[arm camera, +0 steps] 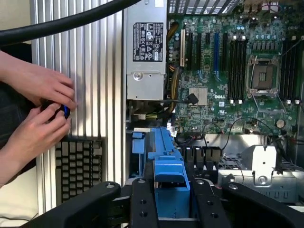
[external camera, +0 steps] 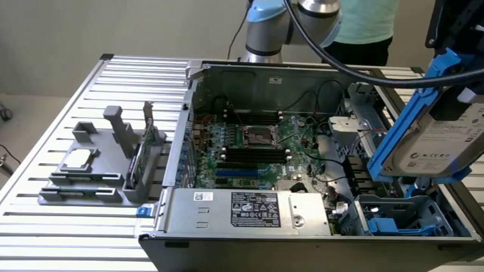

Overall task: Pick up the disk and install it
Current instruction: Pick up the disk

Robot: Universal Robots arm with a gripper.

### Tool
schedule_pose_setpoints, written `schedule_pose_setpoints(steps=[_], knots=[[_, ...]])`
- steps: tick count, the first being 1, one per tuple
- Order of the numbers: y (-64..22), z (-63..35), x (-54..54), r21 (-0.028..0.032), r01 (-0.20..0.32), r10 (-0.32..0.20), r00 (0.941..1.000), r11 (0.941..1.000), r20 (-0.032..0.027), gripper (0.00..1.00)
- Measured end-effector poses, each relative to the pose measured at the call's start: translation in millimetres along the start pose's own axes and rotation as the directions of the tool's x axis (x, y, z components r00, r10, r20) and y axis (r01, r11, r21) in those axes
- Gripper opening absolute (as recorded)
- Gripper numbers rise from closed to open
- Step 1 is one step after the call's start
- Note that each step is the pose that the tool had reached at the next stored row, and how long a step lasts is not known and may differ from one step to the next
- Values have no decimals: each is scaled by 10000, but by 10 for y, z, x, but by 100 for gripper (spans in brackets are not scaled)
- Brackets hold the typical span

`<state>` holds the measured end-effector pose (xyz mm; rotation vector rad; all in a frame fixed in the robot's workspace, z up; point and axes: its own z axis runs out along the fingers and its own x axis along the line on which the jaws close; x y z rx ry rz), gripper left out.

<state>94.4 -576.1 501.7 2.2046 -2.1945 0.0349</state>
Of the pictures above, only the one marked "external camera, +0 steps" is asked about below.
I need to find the black expansion slot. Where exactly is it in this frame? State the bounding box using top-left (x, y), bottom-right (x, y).
top-left (215, 161), bottom-right (263, 171)

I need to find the green graphics card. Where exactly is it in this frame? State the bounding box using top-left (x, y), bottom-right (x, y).
top-left (127, 101), bottom-right (159, 190)

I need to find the silver power supply unit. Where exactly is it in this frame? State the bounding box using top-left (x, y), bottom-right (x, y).
top-left (164, 188), bottom-right (334, 237)

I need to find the grey disk bay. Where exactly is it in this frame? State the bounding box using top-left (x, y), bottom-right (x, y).
top-left (354, 193), bottom-right (456, 236)

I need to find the blue expansion slot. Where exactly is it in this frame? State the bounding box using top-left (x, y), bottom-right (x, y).
top-left (215, 169), bottom-right (263, 177)

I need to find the thin black wall cable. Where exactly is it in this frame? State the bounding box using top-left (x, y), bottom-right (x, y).
top-left (227, 0), bottom-right (254, 62)

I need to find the grey parts rack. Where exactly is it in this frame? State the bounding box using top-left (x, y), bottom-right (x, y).
top-left (36, 105), bottom-right (168, 205)

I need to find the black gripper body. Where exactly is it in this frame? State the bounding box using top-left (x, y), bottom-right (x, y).
top-left (424, 0), bottom-right (484, 75)

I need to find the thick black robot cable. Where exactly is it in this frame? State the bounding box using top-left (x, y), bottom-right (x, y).
top-left (284, 0), bottom-right (484, 89)

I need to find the blue carrier in bay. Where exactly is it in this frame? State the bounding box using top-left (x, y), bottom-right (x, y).
top-left (366, 217), bottom-right (399, 236)

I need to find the green motherboard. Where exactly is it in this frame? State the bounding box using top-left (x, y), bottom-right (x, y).
top-left (191, 112), bottom-right (339, 199)

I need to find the silver metal drive cage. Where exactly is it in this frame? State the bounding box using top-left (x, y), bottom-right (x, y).
top-left (327, 81), bottom-right (391, 159)

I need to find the thin black looped wire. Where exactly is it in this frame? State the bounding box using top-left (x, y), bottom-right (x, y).
top-left (316, 80), bottom-right (346, 114)

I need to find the black cable beside table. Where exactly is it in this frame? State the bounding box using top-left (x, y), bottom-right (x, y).
top-left (0, 99), bottom-right (22, 173)

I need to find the silver chipset heatsink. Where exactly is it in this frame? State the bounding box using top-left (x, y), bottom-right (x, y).
top-left (275, 180), bottom-right (304, 192)

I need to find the silver CPU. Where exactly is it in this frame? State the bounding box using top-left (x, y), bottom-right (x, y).
top-left (64, 148), bottom-right (95, 168)

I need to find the black RAM slot bank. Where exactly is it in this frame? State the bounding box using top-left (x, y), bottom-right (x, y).
top-left (222, 146), bottom-right (291, 163)
top-left (223, 108), bottom-right (284, 125)

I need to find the person in green shirt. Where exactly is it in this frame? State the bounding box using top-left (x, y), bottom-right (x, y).
top-left (322, 0), bottom-right (402, 67)

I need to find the CPU socket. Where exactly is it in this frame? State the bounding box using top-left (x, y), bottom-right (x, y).
top-left (240, 124), bottom-right (284, 150)

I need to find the hard disk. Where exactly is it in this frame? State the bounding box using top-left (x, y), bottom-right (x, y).
top-left (366, 47), bottom-right (484, 185)

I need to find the open black PC case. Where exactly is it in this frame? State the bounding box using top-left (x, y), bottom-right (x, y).
top-left (138, 59), bottom-right (484, 272)

